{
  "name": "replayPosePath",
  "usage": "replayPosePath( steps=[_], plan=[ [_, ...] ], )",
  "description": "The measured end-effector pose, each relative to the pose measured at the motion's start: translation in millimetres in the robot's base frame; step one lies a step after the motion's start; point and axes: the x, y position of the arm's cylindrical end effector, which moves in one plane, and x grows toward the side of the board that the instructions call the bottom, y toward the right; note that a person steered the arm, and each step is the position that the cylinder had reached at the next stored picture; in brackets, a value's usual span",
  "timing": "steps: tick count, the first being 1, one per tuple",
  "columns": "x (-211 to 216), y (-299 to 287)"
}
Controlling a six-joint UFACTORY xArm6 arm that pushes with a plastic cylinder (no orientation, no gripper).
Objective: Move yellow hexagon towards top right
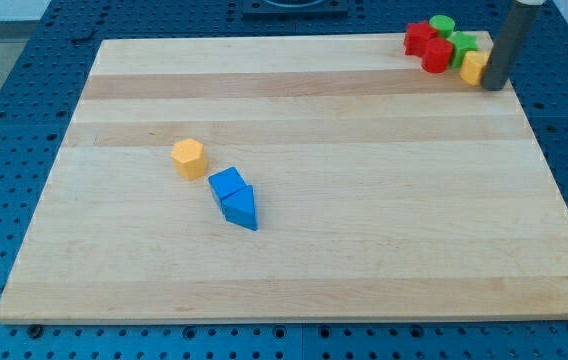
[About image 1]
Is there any blue cube block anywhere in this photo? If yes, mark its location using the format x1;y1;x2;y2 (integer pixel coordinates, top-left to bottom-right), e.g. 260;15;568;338
208;167;247;208

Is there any green cylinder block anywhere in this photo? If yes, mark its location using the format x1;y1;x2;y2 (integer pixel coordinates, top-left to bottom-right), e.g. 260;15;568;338
429;14;456;38

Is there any red cylinder block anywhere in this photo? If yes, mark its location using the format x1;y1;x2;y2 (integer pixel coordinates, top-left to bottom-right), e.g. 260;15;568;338
421;37;454;73

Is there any red star block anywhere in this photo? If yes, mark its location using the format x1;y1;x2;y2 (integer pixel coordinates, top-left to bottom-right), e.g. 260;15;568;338
403;21;438;57

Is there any green star block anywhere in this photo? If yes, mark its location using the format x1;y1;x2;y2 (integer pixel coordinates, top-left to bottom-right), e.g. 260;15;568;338
447;31;478;69

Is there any blue triangle block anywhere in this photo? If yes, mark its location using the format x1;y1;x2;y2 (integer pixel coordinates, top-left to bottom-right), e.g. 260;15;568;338
221;185;258;231

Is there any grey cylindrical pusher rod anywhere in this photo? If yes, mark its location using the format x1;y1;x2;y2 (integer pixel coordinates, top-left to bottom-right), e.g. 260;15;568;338
480;0;546;91

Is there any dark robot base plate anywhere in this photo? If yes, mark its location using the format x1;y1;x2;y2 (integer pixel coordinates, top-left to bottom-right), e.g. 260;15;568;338
238;0;349;17

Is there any wooden board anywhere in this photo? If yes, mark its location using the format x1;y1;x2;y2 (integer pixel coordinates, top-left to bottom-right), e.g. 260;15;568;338
0;34;568;325

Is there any yellow hexagon block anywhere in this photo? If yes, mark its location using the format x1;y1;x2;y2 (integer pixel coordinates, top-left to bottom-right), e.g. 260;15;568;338
171;138;208;181

